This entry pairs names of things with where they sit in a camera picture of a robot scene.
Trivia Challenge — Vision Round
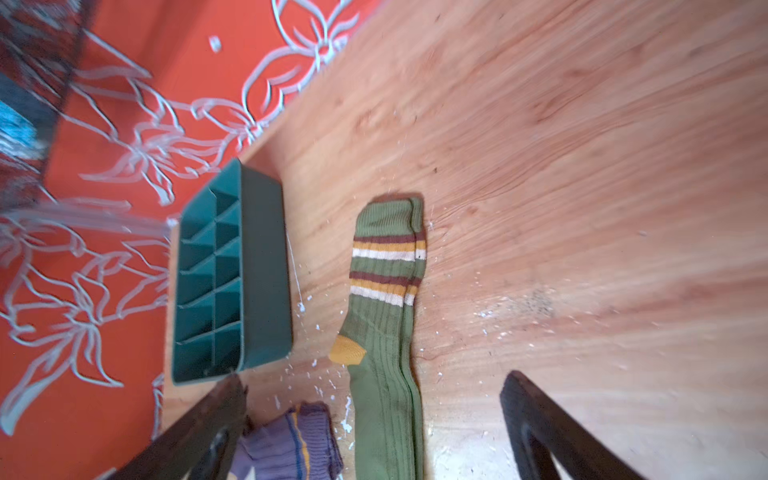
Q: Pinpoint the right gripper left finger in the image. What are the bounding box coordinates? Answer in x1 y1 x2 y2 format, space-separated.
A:
111 374 247 479

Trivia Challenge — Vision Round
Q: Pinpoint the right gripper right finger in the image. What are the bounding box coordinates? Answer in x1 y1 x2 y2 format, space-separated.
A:
500 370 641 479

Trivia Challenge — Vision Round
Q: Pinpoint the purple sock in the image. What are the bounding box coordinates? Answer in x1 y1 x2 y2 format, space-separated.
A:
228 402 344 480

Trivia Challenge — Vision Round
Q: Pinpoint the green striped sock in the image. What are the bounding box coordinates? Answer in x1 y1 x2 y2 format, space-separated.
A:
329 196 426 479

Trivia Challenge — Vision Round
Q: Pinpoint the green divided tray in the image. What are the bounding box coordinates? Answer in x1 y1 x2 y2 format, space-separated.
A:
171 159 293 385

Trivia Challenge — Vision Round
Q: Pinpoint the light blue box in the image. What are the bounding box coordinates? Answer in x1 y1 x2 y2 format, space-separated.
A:
1 102 40 160

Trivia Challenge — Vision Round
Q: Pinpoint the black wire basket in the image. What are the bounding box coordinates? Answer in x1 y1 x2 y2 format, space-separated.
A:
1 1 98 213

